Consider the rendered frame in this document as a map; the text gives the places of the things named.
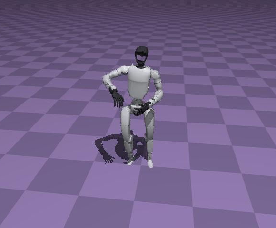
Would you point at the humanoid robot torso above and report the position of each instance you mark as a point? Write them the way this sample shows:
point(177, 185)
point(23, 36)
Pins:
point(138, 85)

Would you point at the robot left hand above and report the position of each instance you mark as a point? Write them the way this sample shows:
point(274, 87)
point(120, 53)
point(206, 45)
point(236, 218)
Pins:
point(142, 109)

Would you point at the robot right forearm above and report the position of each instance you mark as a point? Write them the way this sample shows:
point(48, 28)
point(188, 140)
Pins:
point(107, 82)

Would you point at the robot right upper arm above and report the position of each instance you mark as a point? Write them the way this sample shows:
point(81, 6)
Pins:
point(117, 72)

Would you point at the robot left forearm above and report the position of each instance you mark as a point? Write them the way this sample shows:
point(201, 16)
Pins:
point(155, 99)

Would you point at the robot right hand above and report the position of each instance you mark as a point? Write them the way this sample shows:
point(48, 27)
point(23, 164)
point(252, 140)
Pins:
point(117, 97)

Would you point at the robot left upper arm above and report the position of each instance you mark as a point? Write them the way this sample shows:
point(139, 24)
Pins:
point(157, 81)

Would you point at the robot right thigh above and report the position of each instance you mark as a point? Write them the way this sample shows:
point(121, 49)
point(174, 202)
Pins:
point(125, 124)

